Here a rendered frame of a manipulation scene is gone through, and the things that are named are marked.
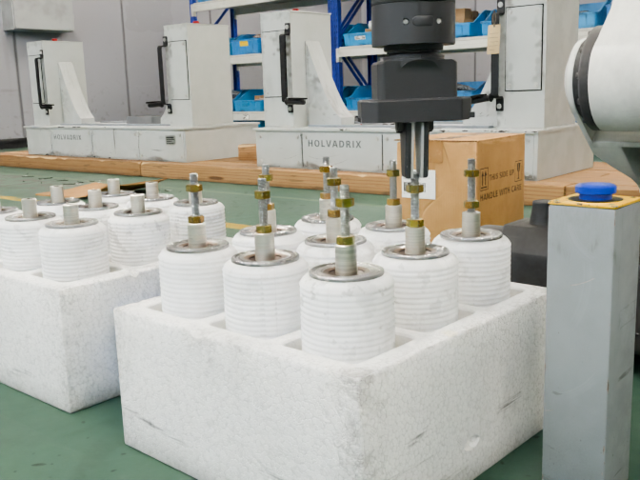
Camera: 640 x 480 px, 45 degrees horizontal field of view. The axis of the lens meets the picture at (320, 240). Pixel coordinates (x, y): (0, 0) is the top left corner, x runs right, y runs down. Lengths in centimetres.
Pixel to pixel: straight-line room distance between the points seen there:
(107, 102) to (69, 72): 288
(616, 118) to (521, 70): 193
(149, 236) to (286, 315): 43
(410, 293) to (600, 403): 22
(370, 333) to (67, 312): 50
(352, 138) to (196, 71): 117
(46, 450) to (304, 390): 42
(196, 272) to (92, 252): 29
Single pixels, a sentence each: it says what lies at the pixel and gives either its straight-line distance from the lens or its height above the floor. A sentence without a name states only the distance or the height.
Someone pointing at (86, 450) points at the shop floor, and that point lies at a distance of 104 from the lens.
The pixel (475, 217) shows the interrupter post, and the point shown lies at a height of 28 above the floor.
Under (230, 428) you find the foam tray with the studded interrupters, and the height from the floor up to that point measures 8.
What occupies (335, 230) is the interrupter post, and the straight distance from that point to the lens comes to 92.
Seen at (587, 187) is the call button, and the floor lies 33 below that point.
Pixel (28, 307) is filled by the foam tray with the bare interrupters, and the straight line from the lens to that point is 118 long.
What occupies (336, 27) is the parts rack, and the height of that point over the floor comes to 96.
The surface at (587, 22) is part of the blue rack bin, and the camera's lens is 574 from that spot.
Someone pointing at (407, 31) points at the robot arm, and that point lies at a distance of 81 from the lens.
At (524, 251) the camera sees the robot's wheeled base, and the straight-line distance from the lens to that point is 123.
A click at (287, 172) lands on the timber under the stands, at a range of 353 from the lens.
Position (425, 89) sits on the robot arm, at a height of 43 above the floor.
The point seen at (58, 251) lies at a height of 22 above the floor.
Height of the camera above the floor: 43
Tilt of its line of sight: 11 degrees down
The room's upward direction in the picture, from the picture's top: 2 degrees counter-clockwise
